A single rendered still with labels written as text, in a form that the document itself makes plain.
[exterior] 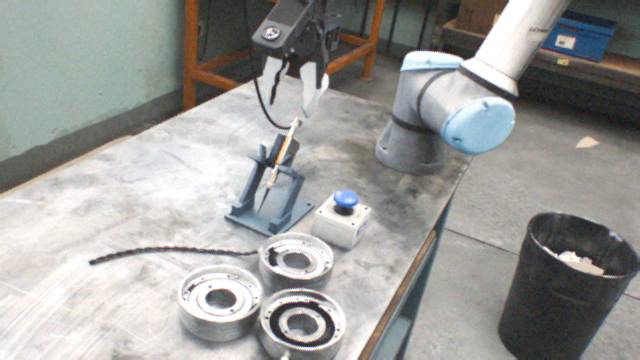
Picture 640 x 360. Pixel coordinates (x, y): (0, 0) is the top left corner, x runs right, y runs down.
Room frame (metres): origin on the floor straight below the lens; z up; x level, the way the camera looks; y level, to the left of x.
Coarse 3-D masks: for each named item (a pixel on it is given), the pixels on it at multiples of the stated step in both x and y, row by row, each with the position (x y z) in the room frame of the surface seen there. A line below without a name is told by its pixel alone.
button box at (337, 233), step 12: (324, 204) 0.78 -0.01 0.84; (336, 204) 0.78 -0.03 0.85; (324, 216) 0.74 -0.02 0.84; (336, 216) 0.75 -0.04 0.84; (348, 216) 0.75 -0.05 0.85; (360, 216) 0.76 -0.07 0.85; (324, 228) 0.74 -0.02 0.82; (336, 228) 0.74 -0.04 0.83; (348, 228) 0.73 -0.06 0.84; (360, 228) 0.75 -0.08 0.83; (324, 240) 0.74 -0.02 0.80; (336, 240) 0.73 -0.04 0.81; (348, 240) 0.73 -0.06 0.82
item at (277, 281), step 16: (272, 240) 0.67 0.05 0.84; (288, 240) 0.69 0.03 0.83; (304, 240) 0.69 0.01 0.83; (320, 240) 0.68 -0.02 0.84; (288, 256) 0.66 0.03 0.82; (304, 256) 0.66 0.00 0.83; (272, 272) 0.60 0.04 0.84; (288, 272) 0.61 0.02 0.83; (304, 272) 0.62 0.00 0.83; (272, 288) 0.60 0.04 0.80; (288, 288) 0.59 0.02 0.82; (320, 288) 0.61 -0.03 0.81
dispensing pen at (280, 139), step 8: (296, 120) 0.84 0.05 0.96; (296, 128) 0.83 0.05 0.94; (280, 136) 0.81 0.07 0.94; (280, 144) 0.80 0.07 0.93; (272, 152) 0.80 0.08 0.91; (272, 160) 0.79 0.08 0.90; (272, 168) 0.80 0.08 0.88; (272, 176) 0.79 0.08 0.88; (272, 184) 0.78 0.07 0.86; (264, 200) 0.77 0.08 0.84
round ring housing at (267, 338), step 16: (304, 288) 0.57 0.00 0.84; (272, 304) 0.54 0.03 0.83; (320, 304) 0.56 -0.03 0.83; (336, 304) 0.55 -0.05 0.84; (288, 320) 0.53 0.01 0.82; (304, 320) 0.54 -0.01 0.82; (320, 320) 0.53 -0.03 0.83; (336, 320) 0.53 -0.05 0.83; (272, 336) 0.48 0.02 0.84; (304, 336) 0.50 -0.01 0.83; (272, 352) 0.48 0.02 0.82; (288, 352) 0.47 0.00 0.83; (304, 352) 0.47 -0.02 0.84; (320, 352) 0.47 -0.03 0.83; (336, 352) 0.49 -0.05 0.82
